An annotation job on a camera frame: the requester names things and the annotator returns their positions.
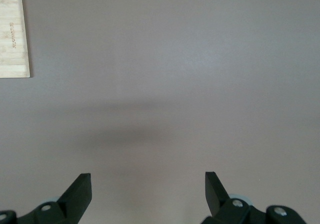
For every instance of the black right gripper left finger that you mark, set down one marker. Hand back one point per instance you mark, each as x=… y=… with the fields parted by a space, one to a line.
x=72 y=204

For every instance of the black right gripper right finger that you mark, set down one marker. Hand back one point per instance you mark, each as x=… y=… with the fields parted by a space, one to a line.
x=218 y=204

